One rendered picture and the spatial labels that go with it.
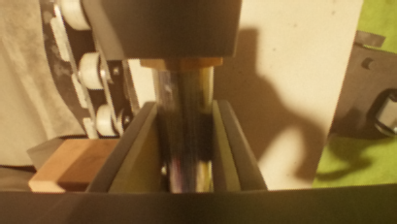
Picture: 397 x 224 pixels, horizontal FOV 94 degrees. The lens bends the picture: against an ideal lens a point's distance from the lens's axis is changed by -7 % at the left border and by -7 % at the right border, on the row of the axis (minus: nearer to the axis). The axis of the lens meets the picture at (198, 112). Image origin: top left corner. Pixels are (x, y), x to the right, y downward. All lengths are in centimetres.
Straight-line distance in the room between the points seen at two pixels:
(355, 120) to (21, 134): 128
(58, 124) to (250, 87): 28
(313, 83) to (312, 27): 6
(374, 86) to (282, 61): 102
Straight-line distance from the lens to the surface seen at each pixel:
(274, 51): 20
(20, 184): 38
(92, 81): 23
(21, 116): 37
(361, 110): 125
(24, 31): 32
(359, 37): 105
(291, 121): 25
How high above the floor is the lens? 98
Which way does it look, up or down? 60 degrees down
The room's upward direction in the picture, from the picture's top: 179 degrees clockwise
